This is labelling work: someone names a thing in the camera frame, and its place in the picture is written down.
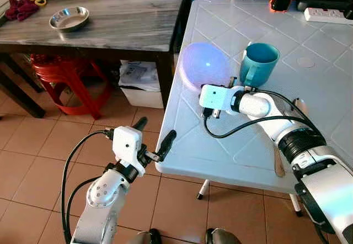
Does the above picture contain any teal mug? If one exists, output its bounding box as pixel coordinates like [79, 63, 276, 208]
[239, 42, 281, 88]

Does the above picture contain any white storage box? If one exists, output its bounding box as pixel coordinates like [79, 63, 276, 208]
[119, 60, 165, 109]

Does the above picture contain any translucent purple bowl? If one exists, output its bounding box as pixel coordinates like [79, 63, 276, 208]
[179, 42, 233, 93]

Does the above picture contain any white plastic table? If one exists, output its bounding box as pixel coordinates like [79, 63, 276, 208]
[156, 0, 353, 218]

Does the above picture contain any red plastic stool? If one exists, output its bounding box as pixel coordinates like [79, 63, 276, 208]
[30, 54, 114, 120]

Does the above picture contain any dark wooden marble-top table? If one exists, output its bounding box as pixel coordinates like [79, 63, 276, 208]
[0, 0, 191, 119]

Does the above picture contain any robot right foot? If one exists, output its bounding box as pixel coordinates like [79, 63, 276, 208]
[205, 227, 242, 244]

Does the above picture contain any white power strip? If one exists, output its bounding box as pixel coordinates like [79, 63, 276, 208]
[304, 8, 353, 24]

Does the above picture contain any stainless steel bowl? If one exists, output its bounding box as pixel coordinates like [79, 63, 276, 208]
[49, 7, 90, 33]

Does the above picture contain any dark red cloth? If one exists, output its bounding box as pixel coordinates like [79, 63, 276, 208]
[5, 0, 40, 23]

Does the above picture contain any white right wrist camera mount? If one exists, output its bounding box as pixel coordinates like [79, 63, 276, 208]
[199, 84, 234, 114]

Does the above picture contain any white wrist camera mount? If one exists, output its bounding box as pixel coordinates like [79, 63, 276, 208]
[112, 126, 145, 168]
[199, 84, 234, 114]

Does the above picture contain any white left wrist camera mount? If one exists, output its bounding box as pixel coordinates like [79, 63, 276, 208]
[112, 126, 145, 168]

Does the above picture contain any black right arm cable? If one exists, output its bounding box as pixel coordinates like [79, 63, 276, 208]
[202, 89, 322, 140]

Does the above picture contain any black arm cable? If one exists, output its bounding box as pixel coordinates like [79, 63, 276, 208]
[202, 89, 322, 140]
[61, 128, 115, 244]

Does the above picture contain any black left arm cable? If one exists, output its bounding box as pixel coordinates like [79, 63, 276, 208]
[61, 128, 115, 244]

